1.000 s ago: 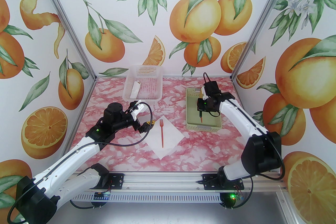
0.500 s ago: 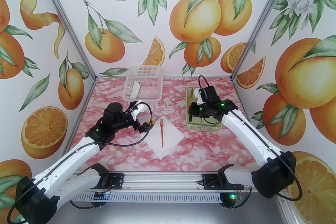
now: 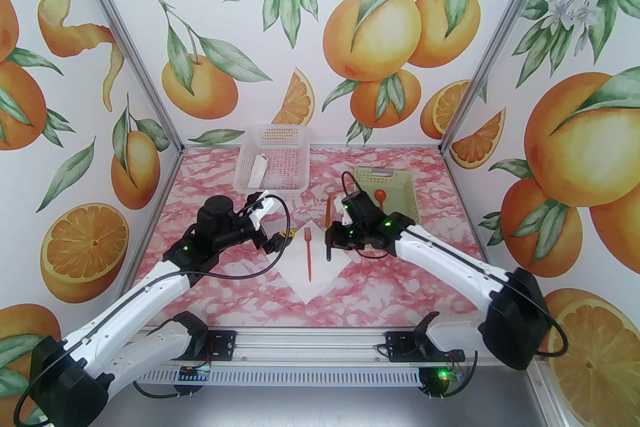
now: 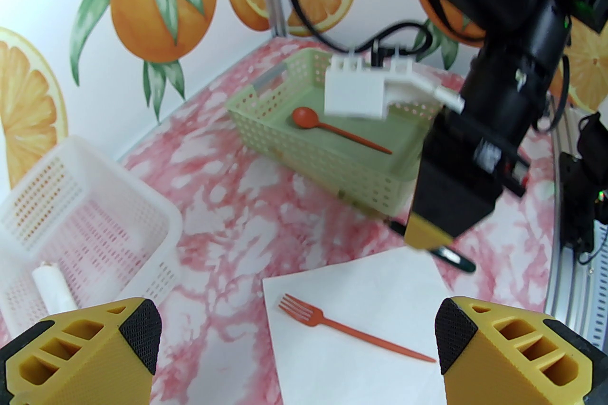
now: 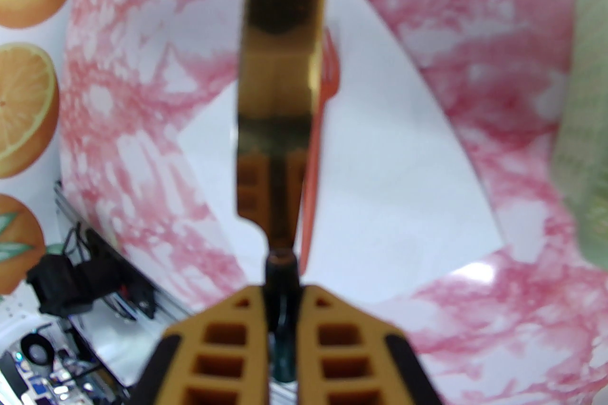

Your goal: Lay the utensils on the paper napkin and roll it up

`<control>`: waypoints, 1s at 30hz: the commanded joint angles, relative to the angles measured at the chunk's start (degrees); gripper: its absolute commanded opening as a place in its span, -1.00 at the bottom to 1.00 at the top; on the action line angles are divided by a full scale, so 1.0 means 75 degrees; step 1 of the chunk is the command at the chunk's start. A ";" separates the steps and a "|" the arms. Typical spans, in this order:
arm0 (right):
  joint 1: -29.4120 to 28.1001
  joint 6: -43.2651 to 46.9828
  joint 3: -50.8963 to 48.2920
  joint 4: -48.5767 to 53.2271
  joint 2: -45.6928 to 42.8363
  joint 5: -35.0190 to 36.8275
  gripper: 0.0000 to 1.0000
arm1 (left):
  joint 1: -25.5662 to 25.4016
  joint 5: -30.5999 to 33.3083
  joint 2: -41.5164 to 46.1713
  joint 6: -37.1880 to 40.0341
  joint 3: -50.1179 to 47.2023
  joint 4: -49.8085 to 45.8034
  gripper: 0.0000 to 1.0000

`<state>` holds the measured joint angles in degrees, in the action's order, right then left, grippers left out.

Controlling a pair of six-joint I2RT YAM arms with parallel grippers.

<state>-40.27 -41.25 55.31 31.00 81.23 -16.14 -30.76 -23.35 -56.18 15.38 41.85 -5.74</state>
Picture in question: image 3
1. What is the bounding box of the black right base cable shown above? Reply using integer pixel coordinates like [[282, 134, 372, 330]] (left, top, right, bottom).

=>
[[425, 350, 481, 400]]

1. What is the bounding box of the rolled white napkin bundle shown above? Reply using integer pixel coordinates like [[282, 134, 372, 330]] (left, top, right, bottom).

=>
[[248, 154, 271, 189]]

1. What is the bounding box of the aluminium corner post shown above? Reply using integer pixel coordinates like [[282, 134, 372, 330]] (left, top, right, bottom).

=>
[[439, 0, 572, 158], [64, 0, 185, 158]]

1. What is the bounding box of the green plastic basket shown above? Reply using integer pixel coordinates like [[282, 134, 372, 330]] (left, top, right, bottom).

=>
[[354, 167, 421, 226]]

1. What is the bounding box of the grey metal panel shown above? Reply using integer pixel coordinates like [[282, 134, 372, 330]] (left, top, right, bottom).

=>
[[100, 382, 556, 427]]

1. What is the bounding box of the black base cable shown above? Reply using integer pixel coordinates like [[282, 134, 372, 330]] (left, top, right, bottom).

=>
[[132, 377, 196, 400], [425, 350, 481, 400]]

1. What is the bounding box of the white plastic mesh basket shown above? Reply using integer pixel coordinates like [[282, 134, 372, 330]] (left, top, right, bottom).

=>
[[234, 125, 312, 200]]

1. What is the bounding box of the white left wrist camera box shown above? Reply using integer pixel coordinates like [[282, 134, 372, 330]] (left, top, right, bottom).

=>
[[245, 190, 276, 228]]

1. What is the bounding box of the white paper napkin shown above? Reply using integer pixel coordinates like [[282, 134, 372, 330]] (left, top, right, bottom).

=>
[[269, 219, 352, 304]]

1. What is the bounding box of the aluminium front rail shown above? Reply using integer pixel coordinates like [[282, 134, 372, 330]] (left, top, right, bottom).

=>
[[135, 322, 546, 365]]

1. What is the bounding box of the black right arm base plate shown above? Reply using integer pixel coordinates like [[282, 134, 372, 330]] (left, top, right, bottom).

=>
[[387, 331, 466, 363]]

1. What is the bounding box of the black controller with green light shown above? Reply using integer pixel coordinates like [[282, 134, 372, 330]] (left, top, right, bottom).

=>
[[419, 366, 463, 399]]

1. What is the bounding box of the aluminium side rail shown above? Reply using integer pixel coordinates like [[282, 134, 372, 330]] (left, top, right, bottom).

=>
[[107, 150, 185, 323], [442, 150, 501, 288]]

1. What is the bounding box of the orange plastic fork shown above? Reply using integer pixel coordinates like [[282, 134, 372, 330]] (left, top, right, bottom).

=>
[[303, 227, 315, 283]]

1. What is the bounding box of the slotted white cable duct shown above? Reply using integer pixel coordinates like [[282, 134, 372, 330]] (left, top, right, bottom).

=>
[[135, 365, 426, 386]]

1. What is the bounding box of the black left base cable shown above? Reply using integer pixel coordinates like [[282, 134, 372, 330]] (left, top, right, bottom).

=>
[[132, 377, 196, 400]]

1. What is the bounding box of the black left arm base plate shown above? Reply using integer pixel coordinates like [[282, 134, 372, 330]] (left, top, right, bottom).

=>
[[200, 330, 237, 360]]

